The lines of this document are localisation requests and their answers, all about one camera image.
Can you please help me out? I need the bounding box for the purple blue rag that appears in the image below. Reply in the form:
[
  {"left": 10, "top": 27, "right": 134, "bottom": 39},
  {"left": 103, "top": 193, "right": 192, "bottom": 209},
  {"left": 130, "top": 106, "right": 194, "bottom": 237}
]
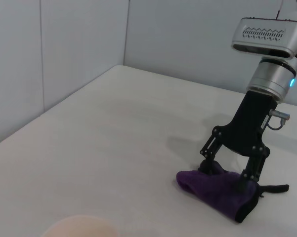
[{"left": 175, "top": 160, "right": 290, "bottom": 217}]

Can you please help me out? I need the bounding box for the white paper cup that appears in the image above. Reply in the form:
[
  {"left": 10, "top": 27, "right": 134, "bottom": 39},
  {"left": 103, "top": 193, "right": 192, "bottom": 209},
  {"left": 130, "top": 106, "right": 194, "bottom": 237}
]
[{"left": 42, "top": 214, "right": 119, "bottom": 237}]

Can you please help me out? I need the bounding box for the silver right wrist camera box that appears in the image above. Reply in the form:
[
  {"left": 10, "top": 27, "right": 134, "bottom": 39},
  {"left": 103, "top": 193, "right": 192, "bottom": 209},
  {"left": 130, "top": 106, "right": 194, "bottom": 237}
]
[{"left": 231, "top": 17, "right": 297, "bottom": 61}]

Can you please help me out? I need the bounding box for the right arm cable, silver plug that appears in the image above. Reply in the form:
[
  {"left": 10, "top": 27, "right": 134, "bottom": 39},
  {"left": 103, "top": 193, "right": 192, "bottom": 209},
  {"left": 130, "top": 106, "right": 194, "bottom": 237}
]
[{"left": 266, "top": 110, "right": 291, "bottom": 131}]

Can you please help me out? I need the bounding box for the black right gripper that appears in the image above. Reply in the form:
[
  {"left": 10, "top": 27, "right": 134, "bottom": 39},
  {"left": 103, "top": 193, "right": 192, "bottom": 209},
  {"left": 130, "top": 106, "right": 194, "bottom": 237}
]
[{"left": 199, "top": 90, "right": 279, "bottom": 193}]

